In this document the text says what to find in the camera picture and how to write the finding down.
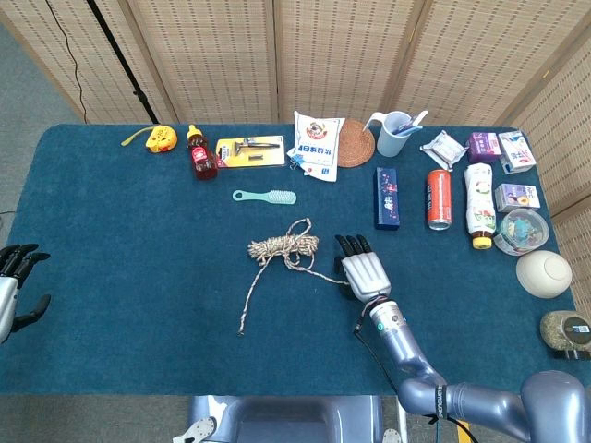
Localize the white tissue packet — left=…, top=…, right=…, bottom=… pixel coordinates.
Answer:
left=419, top=130, right=470, bottom=171

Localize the pale blue handled cup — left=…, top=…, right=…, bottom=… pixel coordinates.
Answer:
left=363, top=110, right=410, bottom=157

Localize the white red carton box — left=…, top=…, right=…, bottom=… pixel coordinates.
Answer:
left=497, top=130, right=538, bottom=174

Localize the clear jar of clips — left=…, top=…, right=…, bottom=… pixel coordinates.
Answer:
left=492, top=208, right=550, bottom=257

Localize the round woven rattan coaster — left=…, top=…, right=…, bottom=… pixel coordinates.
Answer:
left=336, top=118, right=376, bottom=168

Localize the red soda can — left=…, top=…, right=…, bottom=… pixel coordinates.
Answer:
left=426, top=169, right=453, bottom=231

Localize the yellow tape measure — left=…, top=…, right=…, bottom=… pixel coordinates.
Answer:
left=121, top=124, right=179, bottom=153

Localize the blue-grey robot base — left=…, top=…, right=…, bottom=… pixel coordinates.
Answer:
left=173, top=395, right=407, bottom=443

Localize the red sauce bottle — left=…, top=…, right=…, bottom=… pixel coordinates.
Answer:
left=186, top=124, right=219, bottom=181

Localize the dark blue long box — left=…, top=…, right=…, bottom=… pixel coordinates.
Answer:
left=372, top=166, right=400, bottom=231

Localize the mint green scrub brush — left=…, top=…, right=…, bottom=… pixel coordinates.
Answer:
left=232, top=187, right=297, bottom=205

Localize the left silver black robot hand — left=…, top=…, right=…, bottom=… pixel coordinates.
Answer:
left=0, top=243, right=52, bottom=343

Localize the black stand pole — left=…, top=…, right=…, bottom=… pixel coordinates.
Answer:
left=86, top=0, right=161, bottom=125

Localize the thin black hanging cable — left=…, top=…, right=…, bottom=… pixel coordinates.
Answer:
left=44, top=0, right=89, bottom=124

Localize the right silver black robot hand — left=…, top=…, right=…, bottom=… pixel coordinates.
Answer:
left=332, top=233, right=392, bottom=304

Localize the cream round bowl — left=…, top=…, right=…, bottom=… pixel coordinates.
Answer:
left=515, top=249, right=573, bottom=300

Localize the small white purple carton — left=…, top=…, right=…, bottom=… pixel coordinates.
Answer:
left=494, top=183, right=541, bottom=213

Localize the bamboo folding screen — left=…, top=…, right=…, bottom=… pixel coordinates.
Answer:
left=0, top=0, right=591, bottom=301

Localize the white bottle yellow cap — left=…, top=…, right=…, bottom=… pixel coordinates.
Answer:
left=464, top=162, right=499, bottom=250

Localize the razor in yellow blister pack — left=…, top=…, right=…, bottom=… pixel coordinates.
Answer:
left=215, top=135, right=286, bottom=170

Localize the beige braided rope bundle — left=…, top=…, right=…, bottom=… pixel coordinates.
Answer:
left=237, top=218, right=352, bottom=336

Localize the purple carton box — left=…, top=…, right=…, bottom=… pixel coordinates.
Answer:
left=466, top=131, right=502, bottom=164

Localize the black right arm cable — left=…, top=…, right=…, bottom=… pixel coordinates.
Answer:
left=353, top=313, right=481, bottom=443

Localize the white snack bag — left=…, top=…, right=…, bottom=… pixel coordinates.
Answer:
left=285, top=110, right=346, bottom=183

